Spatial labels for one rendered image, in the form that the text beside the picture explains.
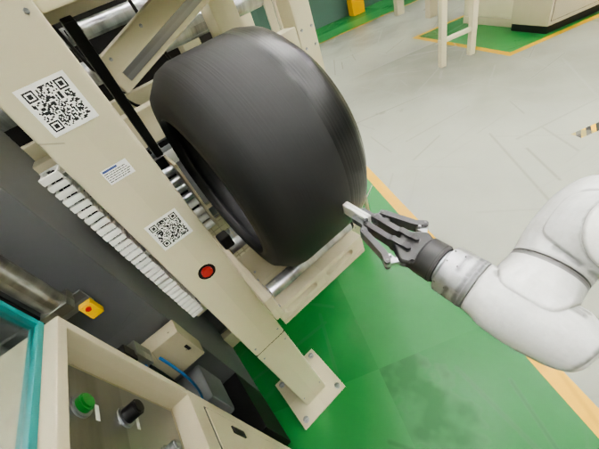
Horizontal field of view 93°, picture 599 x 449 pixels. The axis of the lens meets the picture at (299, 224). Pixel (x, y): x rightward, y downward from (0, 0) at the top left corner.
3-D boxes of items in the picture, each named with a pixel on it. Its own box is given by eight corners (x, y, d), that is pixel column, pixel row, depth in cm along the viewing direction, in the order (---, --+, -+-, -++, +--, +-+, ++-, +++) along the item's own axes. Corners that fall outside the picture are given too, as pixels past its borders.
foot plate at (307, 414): (306, 430, 134) (304, 428, 133) (275, 385, 153) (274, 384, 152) (345, 386, 142) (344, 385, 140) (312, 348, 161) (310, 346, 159)
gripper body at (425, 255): (461, 239, 49) (414, 214, 55) (430, 271, 47) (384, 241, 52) (453, 262, 55) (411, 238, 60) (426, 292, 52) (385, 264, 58)
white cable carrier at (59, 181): (193, 318, 79) (36, 181, 48) (187, 307, 82) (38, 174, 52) (207, 306, 80) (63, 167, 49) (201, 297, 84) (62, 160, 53)
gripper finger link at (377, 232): (412, 256, 55) (407, 260, 55) (366, 229, 62) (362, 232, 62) (413, 244, 53) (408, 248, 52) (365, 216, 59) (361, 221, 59)
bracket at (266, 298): (277, 321, 82) (264, 303, 75) (221, 256, 110) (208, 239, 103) (286, 313, 83) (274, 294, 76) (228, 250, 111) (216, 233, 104)
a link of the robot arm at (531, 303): (457, 315, 51) (502, 257, 51) (561, 387, 42) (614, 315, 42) (455, 306, 43) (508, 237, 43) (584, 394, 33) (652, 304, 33)
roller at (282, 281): (272, 301, 85) (271, 298, 81) (262, 289, 86) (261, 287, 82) (352, 229, 95) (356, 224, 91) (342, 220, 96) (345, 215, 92)
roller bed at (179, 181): (177, 256, 110) (122, 197, 91) (167, 239, 121) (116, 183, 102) (219, 224, 116) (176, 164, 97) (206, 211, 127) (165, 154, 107)
